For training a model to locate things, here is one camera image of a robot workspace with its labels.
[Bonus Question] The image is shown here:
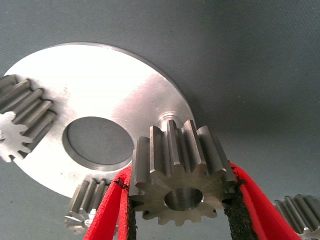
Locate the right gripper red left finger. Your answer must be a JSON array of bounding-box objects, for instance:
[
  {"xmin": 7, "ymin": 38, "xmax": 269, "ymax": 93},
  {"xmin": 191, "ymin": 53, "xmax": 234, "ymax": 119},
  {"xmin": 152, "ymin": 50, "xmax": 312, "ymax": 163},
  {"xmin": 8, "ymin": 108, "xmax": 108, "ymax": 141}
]
[{"xmin": 82, "ymin": 163, "xmax": 138, "ymax": 240}]

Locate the dark grey table cloth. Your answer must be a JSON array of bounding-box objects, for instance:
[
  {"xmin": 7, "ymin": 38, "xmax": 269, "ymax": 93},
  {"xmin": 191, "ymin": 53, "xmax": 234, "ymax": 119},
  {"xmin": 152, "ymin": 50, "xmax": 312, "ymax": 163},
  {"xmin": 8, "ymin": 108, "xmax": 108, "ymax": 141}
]
[{"xmin": 0, "ymin": 0, "xmax": 320, "ymax": 240}]

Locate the round metal plate with hole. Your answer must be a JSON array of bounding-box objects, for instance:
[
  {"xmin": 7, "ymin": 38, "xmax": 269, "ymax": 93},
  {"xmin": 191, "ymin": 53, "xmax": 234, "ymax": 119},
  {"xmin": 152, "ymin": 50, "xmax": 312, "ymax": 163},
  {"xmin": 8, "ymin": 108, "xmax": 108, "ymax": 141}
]
[{"xmin": 2, "ymin": 41, "xmax": 195, "ymax": 198}]

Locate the larger steel gear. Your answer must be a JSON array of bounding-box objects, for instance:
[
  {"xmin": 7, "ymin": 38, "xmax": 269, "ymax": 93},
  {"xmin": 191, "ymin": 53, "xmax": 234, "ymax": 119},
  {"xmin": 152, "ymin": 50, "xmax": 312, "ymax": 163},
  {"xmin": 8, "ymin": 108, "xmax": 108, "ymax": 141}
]
[{"xmin": 273, "ymin": 194, "xmax": 320, "ymax": 240}]

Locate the small steel gear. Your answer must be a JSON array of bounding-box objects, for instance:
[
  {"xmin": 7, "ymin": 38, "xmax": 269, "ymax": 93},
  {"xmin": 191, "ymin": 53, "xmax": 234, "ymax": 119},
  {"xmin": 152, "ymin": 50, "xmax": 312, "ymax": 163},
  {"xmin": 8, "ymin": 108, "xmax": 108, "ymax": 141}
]
[
  {"xmin": 63, "ymin": 177, "xmax": 121, "ymax": 236},
  {"xmin": 128, "ymin": 119, "xmax": 238, "ymax": 227},
  {"xmin": 0, "ymin": 74, "xmax": 58, "ymax": 163}
]

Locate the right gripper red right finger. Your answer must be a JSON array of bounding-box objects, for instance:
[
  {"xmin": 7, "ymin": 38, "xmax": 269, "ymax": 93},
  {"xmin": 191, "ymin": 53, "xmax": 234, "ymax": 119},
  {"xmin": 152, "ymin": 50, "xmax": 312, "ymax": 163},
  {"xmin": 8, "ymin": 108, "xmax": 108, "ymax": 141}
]
[{"xmin": 223, "ymin": 161, "xmax": 302, "ymax": 240}]

